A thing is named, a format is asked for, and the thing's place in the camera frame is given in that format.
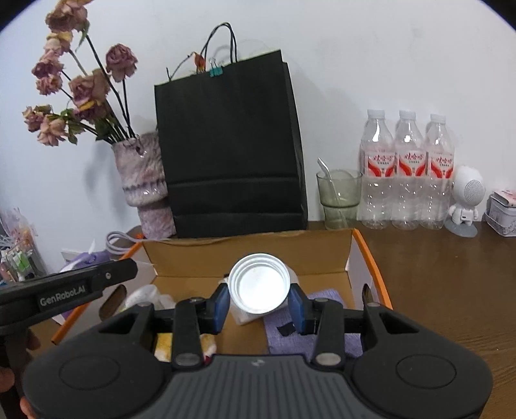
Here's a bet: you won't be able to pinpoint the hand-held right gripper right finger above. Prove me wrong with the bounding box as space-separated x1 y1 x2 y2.
287 284 420 365

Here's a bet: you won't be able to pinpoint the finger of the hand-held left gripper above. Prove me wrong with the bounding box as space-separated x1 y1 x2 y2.
91 258 138 291

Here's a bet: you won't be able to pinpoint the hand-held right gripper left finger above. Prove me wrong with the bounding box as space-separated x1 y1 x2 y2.
97 284 231 370

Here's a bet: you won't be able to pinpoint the white plastic wipes container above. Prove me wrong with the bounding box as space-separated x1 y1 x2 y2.
220 264 301 326

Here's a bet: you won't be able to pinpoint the iridescent green plastic pouch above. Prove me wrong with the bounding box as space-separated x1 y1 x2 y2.
123 285 177 311

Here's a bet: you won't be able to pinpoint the purple knitted cloth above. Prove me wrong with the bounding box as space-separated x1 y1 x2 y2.
264 288 365 357

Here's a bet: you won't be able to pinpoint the white round lid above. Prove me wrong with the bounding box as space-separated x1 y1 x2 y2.
228 253 291 315

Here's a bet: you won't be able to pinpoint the orange cardboard box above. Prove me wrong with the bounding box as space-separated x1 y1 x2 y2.
52 228 392 348

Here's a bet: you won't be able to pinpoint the yellow and white plush toy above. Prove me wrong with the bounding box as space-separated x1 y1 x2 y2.
154 332 216 361

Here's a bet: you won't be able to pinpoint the clear bag of colourful items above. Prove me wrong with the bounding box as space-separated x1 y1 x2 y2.
0 207 41 283

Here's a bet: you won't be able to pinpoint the person's left hand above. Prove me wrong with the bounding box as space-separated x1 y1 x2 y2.
0 328 42 419

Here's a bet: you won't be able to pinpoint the purple tissue pack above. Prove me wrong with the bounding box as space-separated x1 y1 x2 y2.
60 239 111 275

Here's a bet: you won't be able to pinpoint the purple marbled vase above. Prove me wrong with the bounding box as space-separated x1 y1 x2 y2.
112 132 177 239

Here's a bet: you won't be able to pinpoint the smoky glass cup with spoon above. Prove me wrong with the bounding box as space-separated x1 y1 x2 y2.
316 169 362 230

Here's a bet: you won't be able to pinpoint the black paper bag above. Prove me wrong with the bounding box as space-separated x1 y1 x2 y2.
154 22 309 239

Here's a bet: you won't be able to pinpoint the clear water bottle red label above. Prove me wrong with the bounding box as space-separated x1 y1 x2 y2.
421 113 455 230
393 110 427 230
359 109 395 229

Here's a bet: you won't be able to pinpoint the dried pink flowers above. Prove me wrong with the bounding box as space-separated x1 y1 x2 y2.
22 0 140 146

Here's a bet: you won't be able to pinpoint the white robot figurine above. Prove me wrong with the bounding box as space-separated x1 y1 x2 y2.
444 166 484 238

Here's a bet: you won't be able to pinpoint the small metal tin box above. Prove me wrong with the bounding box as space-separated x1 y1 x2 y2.
484 190 516 238

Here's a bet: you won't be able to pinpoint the white cable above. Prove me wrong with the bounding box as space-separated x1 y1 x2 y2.
105 231 144 256

